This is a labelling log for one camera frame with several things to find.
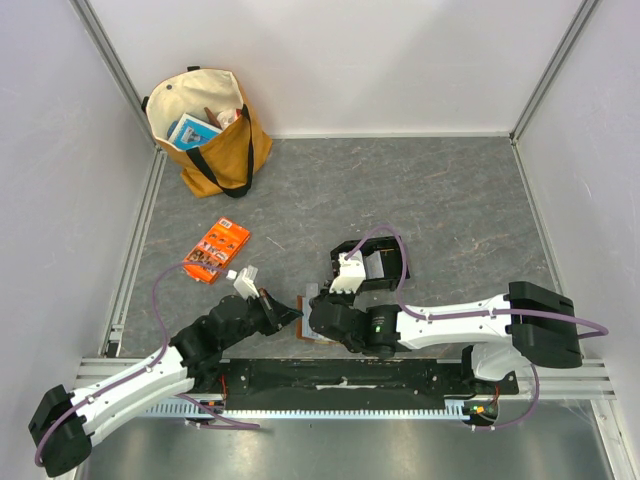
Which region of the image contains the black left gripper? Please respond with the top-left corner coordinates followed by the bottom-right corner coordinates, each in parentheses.
top-left (221, 287), bottom-right (302, 349)

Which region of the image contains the aluminium frame rail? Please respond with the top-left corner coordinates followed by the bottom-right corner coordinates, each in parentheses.
top-left (70, 0), bottom-right (166, 358)

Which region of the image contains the black card box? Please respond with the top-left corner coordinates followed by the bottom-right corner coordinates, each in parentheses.
top-left (328, 236), bottom-right (403, 295)

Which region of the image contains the mustard yellow tote bag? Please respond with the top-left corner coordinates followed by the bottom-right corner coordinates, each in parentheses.
top-left (141, 66), bottom-right (272, 198)

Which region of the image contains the white item in bag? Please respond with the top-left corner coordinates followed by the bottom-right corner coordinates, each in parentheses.
top-left (217, 109), bottom-right (242, 130)

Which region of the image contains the tan leather card holder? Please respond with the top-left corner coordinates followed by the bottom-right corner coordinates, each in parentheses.
top-left (296, 295), bottom-right (334, 345)

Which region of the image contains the brown item in bag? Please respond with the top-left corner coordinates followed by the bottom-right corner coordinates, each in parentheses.
top-left (204, 107), bottom-right (222, 129)

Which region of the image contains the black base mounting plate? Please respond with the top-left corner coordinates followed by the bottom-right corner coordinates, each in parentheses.
top-left (193, 358), bottom-right (519, 397)

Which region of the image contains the stack of white cards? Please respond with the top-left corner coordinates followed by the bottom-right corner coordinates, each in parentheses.
top-left (339, 251), bottom-right (385, 281)

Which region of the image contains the white slotted cable duct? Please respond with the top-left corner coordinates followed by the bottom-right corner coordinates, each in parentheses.
top-left (141, 398), bottom-right (479, 421)

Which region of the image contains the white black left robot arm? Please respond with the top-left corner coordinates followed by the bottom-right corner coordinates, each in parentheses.
top-left (28, 289), bottom-right (302, 478)

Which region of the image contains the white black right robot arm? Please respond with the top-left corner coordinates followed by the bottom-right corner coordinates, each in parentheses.
top-left (309, 281), bottom-right (582, 394)

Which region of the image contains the blue book in bag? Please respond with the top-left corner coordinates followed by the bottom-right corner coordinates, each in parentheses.
top-left (168, 113), bottom-right (222, 151)

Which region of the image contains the orange product box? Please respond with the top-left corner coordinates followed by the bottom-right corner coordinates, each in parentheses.
top-left (183, 217), bottom-right (251, 284)

